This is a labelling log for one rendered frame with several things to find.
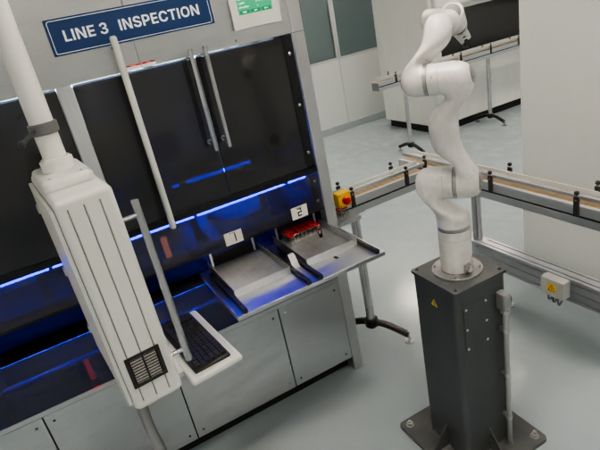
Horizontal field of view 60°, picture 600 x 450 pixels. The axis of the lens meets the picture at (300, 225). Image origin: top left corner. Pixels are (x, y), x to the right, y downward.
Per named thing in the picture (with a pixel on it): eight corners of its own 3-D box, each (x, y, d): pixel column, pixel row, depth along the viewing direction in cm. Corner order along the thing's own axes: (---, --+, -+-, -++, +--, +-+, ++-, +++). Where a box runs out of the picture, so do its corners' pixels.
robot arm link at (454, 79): (440, 187, 196) (485, 186, 189) (435, 205, 188) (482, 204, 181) (423, 59, 170) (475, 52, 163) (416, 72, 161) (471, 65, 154)
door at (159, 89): (124, 231, 209) (71, 85, 185) (229, 194, 226) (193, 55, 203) (124, 231, 208) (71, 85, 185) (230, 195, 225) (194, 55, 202)
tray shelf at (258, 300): (200, 277, 237) (198, 273, 236) (328, 224, 263) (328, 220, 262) (238, 321, 197) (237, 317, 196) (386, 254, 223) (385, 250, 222)
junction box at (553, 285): (540, 291, 245) (539, 275, 242) (547, 287, 247) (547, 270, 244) (562, 301, 235) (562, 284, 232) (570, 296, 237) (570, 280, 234)
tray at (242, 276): (209, 269, 238) (206, 262, 237) (259, 248, 248) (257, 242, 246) (236, 297, 209) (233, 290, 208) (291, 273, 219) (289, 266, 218)
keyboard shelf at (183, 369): (134, 344, 212) (132, 338, 211) (196, 313, 224) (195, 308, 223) (172, 399, 176) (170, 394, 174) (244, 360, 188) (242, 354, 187)
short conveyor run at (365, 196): (329, 226, 265) (324, 197, 259) (315, 218, 278) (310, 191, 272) (432, 184, 291) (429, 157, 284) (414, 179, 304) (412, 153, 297)
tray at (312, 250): (274, 243, 251) (272, 236, 249) (319, 224, 260) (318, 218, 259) (307, 266, 222) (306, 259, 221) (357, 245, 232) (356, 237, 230)
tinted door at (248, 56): (230, 194, 226) (194, 55, 203) (314, 164, 242) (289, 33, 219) (230, 194, 225) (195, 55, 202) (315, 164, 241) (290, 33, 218)
